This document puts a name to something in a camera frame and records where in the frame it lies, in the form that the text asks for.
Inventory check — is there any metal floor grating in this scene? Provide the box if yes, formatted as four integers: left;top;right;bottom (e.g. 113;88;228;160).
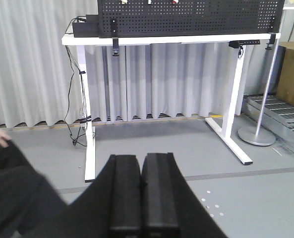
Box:
242;94;294;159

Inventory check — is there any white pleated curtain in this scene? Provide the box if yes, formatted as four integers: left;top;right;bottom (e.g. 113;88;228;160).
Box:
0;0;294;129

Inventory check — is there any black pegboard clamp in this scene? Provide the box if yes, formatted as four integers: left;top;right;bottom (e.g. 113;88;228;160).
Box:
111;18;119;57
265;33;276;50

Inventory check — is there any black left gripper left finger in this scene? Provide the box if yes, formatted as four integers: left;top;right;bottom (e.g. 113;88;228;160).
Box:
70;155;141;238

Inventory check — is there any person's black trousers leg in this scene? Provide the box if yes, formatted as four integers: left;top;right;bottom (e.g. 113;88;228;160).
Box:
0;141;67;238

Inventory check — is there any white standing desk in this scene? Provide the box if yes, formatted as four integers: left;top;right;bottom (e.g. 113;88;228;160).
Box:
61;33;270;182

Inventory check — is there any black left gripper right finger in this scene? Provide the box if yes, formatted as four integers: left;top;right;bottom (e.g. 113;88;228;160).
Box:
141;153;226;238

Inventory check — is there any brown cardboard box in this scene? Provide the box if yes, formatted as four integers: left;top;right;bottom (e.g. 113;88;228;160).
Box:
276;42;294;106

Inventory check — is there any black hanging power cable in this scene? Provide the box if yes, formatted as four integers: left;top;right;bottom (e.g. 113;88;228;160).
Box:
63;16;97;147

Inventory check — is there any black perforated pegboard panel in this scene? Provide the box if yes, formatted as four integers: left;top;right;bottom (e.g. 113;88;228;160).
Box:
98;0;285;37

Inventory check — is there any black box on desk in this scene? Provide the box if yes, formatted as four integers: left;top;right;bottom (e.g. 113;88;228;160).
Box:
72;14;100;38

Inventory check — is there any black desk control unit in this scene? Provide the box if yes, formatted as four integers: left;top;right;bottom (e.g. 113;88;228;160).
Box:
228;40;260;59

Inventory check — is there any silver floor stand pole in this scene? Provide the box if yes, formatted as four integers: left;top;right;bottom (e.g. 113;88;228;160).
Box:
237;10;286;147

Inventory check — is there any black pegboard clamp right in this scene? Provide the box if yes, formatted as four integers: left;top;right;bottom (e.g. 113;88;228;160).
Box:
265;33;276;50

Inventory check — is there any black pegboard clamp left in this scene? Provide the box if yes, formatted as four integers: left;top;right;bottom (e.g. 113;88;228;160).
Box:
111;18;119;57

